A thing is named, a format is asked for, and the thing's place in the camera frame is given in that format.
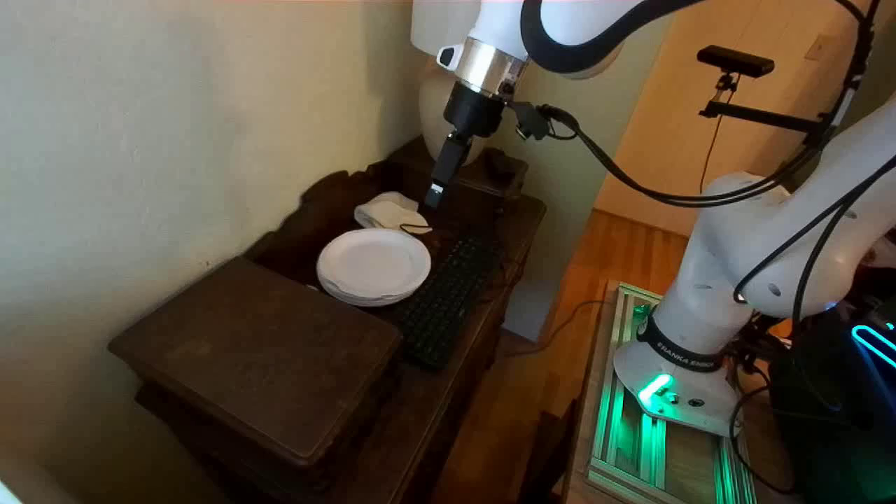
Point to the dark wooden desk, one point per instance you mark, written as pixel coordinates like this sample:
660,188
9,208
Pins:
438,410

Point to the wooden robot platform green light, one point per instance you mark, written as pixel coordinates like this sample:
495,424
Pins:
632,449

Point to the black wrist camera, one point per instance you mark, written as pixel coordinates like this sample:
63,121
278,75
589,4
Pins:
530,120

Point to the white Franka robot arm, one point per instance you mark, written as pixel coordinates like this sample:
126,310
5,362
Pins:
744,254

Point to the white folded cloth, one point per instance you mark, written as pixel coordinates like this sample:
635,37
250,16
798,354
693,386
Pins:
386,215

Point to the black computer keyboard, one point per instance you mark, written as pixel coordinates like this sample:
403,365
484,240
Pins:
449,298

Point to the black stereo camera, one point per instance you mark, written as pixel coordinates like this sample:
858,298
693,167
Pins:
735,61

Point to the black computer tower blue light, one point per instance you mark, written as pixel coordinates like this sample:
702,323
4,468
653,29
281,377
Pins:
841,410

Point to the white round plate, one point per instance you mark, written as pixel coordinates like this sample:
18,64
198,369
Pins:
373,268

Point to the dark wooden box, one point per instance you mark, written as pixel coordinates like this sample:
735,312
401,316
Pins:
256,361

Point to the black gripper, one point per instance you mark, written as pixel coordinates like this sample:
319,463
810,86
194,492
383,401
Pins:
473,113

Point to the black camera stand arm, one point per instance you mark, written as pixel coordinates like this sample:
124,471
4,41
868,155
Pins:
756,113

